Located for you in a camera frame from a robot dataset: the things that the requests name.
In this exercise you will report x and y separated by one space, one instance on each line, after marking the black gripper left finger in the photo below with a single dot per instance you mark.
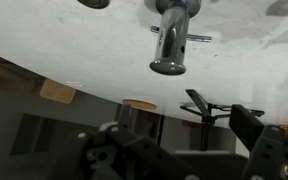
127 153

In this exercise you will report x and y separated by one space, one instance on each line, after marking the round wooden coaster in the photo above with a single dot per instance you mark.
139 104

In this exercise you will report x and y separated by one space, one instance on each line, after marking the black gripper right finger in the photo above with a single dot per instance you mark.
250 128

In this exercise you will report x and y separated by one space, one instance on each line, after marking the dark wall vent grille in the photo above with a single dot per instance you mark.
30 133

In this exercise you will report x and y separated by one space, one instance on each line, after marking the chrome soap dispenser pump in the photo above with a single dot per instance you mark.
170 40

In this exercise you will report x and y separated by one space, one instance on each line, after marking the tan wooden board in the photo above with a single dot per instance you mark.
57 91

